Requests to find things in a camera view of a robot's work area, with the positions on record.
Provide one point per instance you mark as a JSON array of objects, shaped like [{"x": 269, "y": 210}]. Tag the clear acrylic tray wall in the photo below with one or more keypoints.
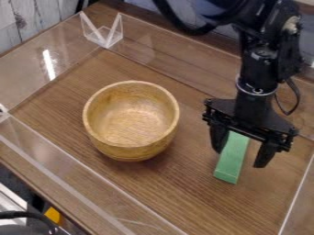
[{"x": 87, "y": 198}]

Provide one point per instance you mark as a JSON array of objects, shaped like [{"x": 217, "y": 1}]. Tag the green rectangular block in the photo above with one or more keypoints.
[{"x": 230, "y": 162}]

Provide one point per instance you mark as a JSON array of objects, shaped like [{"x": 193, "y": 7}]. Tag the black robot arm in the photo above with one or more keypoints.
[{"x": 269, "y": 27}]

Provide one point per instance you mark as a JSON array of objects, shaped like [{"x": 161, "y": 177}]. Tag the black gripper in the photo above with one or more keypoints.
[{"x": 249, "y": 115}]

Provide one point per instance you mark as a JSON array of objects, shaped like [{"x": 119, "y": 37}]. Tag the clear acrylic corner bracket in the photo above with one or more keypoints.
[{"x": 105, "y": 36}]

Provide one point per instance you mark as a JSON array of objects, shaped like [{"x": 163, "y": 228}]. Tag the yellow and black device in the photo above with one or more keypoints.
[{"x": 58, "y": 219}]

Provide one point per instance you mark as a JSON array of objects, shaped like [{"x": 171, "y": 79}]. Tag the brown wooden bowl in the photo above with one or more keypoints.
[{"x": 131, "y": 118}]

